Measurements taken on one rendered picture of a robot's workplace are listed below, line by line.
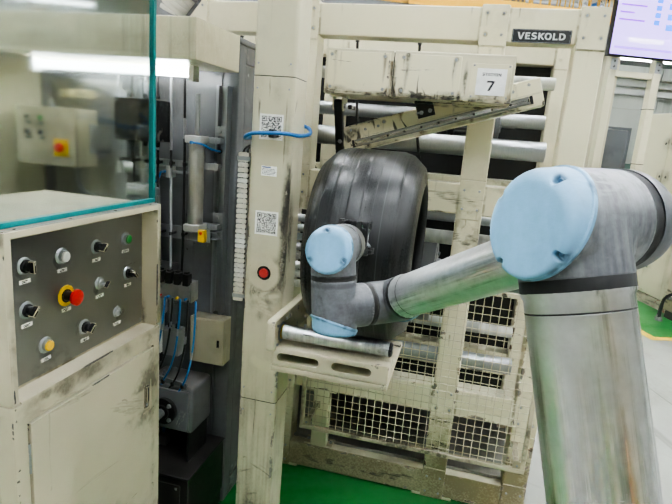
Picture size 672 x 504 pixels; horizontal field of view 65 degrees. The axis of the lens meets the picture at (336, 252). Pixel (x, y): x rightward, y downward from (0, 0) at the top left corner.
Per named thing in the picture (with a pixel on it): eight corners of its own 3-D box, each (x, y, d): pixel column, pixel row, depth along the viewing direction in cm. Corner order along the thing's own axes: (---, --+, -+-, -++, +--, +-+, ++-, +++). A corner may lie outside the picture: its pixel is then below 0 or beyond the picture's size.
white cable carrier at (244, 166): (232, 299, 173) (238, 151, 163) (238, 295, 178) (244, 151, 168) (244, 301, 172) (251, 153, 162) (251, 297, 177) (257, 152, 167)
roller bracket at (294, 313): (265, 351, 160) (266, 320, 158) (304, 312, 198) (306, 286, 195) (275, 353, 159) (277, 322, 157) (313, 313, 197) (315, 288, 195)
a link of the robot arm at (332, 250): (302, 277, 101) (301, 225, 101) (319, 270, 113) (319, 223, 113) (350, 278, 99) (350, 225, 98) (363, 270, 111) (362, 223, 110)
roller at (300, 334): (276, 337, 161) (279, 322, 162) (281, 338, 165) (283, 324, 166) (390, 357, 153) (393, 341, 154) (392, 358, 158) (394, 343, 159)
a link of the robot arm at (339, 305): (375, 336, 106) (375, 274, 105) (324, 343, 100) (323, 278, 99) (352, 327, 114) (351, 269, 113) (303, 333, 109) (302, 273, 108)
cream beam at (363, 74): (322, 93, 178) (326, 46, 174) (340, 99, 202) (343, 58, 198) (511, 105, 164) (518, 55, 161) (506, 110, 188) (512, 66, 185)
